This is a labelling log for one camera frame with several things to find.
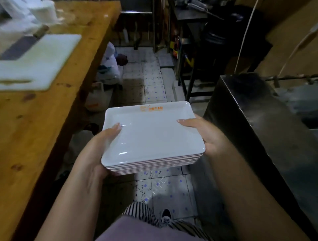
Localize person's left hand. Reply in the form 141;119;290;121
74;123;122;179

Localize person's right hand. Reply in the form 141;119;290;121
177;114;232;158

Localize stack of white plates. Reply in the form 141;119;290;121
101;101;206;175

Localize person's left forearm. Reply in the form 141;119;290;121
34;161;110;241

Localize white plastic bag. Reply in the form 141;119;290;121
95;41;123;85
85;82;114;112

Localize striped garment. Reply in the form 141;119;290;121
122;201;214;241

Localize wooden table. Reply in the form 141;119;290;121
0;0;122;241

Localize black shoe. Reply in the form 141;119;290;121
161;209;173;223

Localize dark metal stand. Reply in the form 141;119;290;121
169;0;225;102

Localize translucent white bag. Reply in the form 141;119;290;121
0;0;41;50

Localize white cup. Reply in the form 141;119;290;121
27;0;59;24

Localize white cable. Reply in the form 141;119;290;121
233;0;258;74

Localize white hose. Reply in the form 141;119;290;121
277;24;318;79

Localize knife with wooden handle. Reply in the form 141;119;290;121
0;24;49;61

